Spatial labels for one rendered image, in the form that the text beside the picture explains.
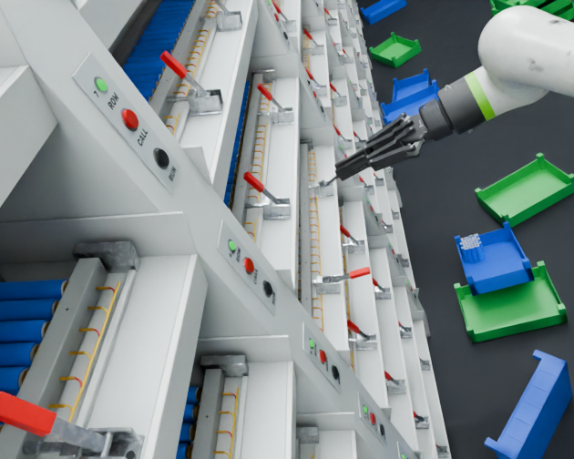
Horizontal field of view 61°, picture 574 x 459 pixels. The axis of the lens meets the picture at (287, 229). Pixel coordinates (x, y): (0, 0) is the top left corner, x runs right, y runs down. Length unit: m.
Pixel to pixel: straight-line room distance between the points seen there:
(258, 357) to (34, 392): 0.27
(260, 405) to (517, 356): 1.30
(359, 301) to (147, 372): 0.76
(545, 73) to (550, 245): 1.25
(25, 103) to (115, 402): 0.21
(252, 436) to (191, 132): 0.35
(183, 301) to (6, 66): 0.21
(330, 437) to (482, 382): 1.05
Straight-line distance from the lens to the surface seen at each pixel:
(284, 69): 1.11
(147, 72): 0.74
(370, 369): 1.00
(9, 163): 0.34
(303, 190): 1.03
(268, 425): 0.55
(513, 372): 1.74
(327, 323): 0.83
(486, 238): 2.02
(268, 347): 0.55
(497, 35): 0.83
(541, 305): 1.85
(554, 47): 0.81
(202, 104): 0.64
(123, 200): 0.42
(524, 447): 1.45
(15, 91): 0.36
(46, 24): 0.41
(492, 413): 1.69
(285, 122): 0.95
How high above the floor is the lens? 1.54
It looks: 38 degrees down
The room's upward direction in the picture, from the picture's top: 34 degrees counter-clockwise
